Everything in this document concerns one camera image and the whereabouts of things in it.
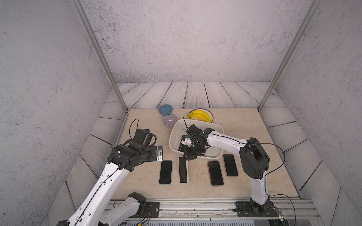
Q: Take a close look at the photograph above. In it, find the white plastic storage box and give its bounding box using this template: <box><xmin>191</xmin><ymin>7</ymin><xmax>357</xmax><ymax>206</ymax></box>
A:
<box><xmin>169</xmin><ymin>119</ymin><xmax>226</xmax><ymax>160</ymax></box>

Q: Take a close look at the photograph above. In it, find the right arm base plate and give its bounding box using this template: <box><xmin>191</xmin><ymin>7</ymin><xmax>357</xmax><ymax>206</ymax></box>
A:
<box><xmin>232</xmin><ymin>200</ymin><xmax>278</xmax><ymax>218</ymax></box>

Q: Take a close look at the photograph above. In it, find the metal frame post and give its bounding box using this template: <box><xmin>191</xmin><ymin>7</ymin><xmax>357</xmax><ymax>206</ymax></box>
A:
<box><xmin>257</xmin><ymin>0</ymin><xmax>322</xmax><ymax>112</ymax></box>
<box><xmin>70</xmin><ymin>0</ymin><xmax>128</xmax><ymax>112</ymax></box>

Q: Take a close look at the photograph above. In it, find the purple ceramic bowl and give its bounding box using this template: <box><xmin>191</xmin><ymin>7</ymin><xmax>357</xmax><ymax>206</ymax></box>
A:
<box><xmin>163</xmin><ymin>115</ymin><xmax>178</xmax><ymax>128</ymax></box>

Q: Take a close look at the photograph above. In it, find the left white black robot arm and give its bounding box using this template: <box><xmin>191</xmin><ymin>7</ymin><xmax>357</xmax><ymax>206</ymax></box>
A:
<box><xmin>58</xmin><ymin>144</ymin><xmax>163</xmax><ymax>226</ymax></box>

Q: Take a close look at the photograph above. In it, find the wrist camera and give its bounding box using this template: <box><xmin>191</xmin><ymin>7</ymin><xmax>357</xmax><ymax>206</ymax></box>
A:
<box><xmin>133</xmin><ymin>129</ymin><xmax>157</xmax><ymax>147</ymax></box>
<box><xmin>183</xmin><ymin>136</ymin><xmax>193</xmax><ymax>147</ymax></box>

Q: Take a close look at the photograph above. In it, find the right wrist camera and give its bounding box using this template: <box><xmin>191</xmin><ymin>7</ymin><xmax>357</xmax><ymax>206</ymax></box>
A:
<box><xmin>183</xmin><ymin>136</ymin><xmax>193</xmax><ymax>147</ymax></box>

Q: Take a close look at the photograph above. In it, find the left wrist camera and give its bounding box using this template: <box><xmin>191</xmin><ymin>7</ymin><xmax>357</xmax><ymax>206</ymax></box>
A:
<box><xmin>133</xmin><ymin>129</ymin><xmax>157</xmax><ymax>147</ymax></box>

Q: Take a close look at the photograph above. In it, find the black phone white case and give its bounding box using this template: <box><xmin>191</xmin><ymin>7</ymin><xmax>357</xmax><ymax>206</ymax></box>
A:
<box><xmin>178</xmin><ymin>157</ymin><xmax>189</xmax><ymax>183</ymax></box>

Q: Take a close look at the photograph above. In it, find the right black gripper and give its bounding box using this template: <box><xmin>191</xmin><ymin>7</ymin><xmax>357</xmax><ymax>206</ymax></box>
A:
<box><xmin>180</xmin><ymin>139</ymin><xmax>204</xmax><ymax>161</ymax></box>

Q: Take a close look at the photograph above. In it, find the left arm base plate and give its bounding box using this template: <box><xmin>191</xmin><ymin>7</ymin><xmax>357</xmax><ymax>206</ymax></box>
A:
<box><xmin>126</xmin><ymin>201</ymin><xmax>160</xmax><ymax>218</ymax></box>

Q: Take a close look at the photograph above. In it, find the plate with yellow bananas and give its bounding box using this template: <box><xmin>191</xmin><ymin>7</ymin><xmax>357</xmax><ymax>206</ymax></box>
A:
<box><xmin>187</xmin><ymin>108</ymin><xmax>214</xmax><ymax>123</ymax></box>

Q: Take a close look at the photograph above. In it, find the right metal frame post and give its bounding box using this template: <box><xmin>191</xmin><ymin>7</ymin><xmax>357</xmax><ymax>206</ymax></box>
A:
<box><xmin>257</xmin><ymin>0</ymin><xmax>322</xmax><ymax>112</ymax></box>

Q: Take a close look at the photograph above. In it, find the black phone pink case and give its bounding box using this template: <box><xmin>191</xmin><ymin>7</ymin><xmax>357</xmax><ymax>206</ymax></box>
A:
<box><xmin>208</xmin><ymin>161</ymin><xmax>224</xmax><ymax>186</ymax></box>

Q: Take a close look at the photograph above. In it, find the black phone cream case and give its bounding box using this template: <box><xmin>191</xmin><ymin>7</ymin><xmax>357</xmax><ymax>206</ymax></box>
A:
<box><xmin>223</xmin><ymin>154</ymin><xmax>239</xmax><ymax>177</ymax></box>

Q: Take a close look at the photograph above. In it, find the blue ceramic bowl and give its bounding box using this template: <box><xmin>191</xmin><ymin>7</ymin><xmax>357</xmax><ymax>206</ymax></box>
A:
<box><xmin>158</xmin><ymin>104</ymin><xmax>173</xmax><ymax>116</ymax></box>

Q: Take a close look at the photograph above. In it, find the black phone dark case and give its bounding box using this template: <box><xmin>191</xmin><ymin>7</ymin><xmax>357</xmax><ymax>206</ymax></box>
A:
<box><xmin>178</xmin><ymin>135</ymin><xmax>189</xmax><ymax>153</ymax></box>

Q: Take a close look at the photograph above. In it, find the aluminium mounting rail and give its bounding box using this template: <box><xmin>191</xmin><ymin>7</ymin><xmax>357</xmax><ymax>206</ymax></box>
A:
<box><xmin>140</xmin><ymin>196</ymin><xmax>324</xmax><ymax>226</ymax></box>

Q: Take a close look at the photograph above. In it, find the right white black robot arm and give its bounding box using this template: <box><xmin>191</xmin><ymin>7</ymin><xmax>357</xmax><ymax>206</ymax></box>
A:
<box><xmin>183</xmin><ymin>124</ymin><xmax>270</xmax><ymax>206</ymax></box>

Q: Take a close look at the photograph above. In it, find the black phone light blue case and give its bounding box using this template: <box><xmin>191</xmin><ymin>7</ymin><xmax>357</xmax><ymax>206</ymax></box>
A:
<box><xmin>159</xmin><ymin>160</ymin><xmax>173</xmax><ymax>185</ymax></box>

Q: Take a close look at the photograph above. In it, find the left metal frame post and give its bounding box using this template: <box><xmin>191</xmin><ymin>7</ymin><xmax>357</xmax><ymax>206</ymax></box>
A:
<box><xmin>70</xmin><ymin>0</ymin><xmax>128</xmax><ymax>112</ymax></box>

